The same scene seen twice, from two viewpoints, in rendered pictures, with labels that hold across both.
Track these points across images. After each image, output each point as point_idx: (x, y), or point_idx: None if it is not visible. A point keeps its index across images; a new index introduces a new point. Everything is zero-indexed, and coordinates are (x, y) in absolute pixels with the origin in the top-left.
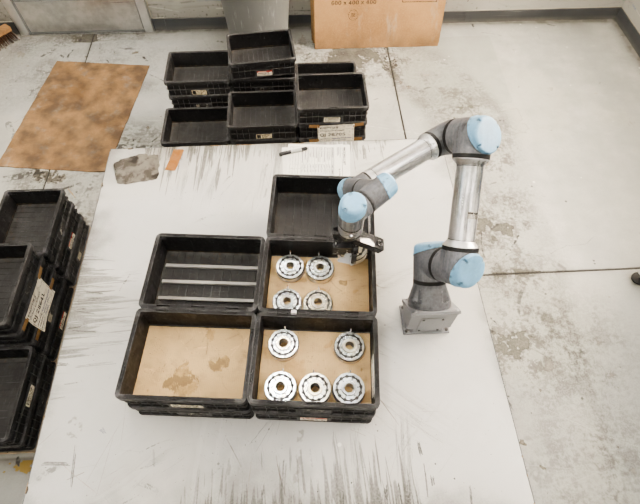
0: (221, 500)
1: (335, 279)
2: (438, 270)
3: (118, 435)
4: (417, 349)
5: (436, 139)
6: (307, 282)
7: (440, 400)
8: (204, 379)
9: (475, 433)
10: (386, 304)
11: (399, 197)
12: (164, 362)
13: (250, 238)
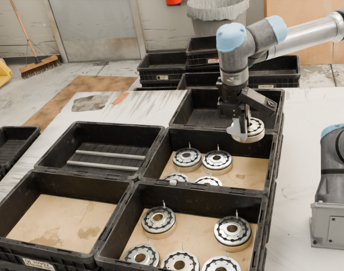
0: None
1: (232, 173)
2: None
3: None
4: (328, 265)
5: (342, 13)
6: (201, 173)
7: None
8: (67, 244)
9: None
10: (293, 214)
11: (320, 127)
12: (38, 225)
13: (152, 126)
